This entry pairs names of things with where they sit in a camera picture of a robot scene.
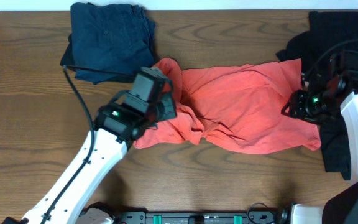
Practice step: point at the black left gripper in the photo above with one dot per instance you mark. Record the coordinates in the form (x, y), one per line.
(170, 101)

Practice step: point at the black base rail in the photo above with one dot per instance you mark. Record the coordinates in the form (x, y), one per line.
(197, 217)

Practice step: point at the red t-shirt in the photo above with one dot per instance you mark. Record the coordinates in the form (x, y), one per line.
(237, 108)

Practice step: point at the folded navy blue garment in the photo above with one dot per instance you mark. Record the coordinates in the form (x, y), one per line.
(116, 39)

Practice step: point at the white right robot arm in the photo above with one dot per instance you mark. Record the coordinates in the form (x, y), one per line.
(339, 97)

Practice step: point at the black t-shirt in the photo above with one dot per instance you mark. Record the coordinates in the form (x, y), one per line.
(330, 32)

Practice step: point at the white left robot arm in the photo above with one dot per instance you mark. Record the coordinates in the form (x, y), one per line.
(117, 125)

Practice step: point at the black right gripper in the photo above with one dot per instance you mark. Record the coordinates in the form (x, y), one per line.
(297, 102)

